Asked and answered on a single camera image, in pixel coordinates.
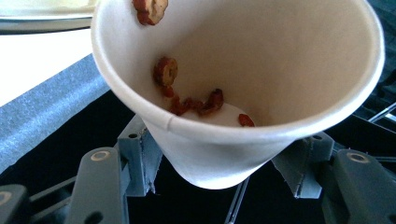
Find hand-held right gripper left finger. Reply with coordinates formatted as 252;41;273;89
117;114;163;198

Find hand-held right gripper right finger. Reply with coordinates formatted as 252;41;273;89
270;132;336;200

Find dried red date slices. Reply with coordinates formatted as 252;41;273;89
132;0;256;128

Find paper cup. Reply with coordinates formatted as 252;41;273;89
91;0;387;191

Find thin metal rod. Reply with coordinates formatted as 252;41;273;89
223;176;250;224

